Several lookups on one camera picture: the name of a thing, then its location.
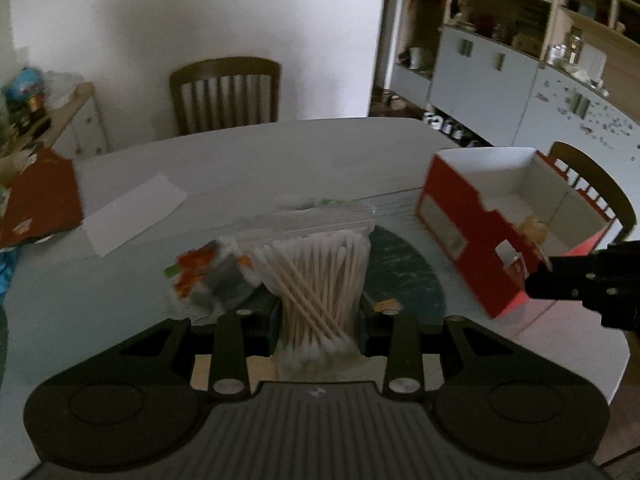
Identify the blue snack packet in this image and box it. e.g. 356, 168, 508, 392
2, 67, 45, 112

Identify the red cardboard box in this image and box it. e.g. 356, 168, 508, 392
415, 147, 623, 320

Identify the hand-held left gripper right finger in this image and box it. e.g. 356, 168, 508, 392
357, 300, 507, 402

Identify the brown wooden chair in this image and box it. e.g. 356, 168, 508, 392
169, 57, 282, 137
547, 141, 638, 247

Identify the red cardboard box lid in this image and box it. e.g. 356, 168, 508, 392
0, 147, 85, 250

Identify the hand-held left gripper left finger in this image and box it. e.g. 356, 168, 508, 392
117, 304, 282, 402

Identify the blue cloth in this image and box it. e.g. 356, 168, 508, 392
0, 249, 20, 307

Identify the white paper napkin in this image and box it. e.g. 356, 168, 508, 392
80, 173, 189, 258

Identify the white sideboard wall unit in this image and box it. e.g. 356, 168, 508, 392
370, 0, 640, 162

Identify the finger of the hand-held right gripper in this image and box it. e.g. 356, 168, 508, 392
525, 255, 598, 306

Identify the printed tissue pack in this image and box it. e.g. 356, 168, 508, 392
164, 238, 261, 322

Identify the glass jar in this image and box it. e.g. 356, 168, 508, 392
565, 27, 585, 65

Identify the cotton swab pack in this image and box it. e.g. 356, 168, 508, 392
235, 204, 377, 382

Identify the small white wooden cabinet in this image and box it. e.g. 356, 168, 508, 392
44, 82, 110, 162

